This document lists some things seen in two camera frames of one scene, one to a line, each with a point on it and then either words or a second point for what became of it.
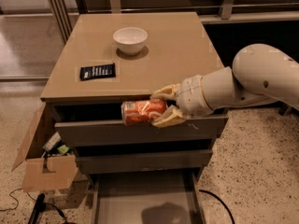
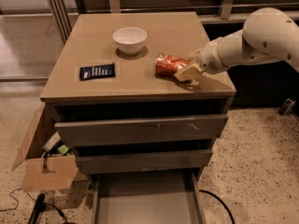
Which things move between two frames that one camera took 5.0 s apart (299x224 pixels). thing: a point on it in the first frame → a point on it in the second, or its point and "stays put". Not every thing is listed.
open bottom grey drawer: x=160 y=198 stays put
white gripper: x=192 y=96 → x=208 y=59
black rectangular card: x=100 y=71 stays put
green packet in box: x=63 y=148 stays put
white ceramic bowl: x=131 y=40 stays put
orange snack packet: x=139 y=112 → x=167 y=65
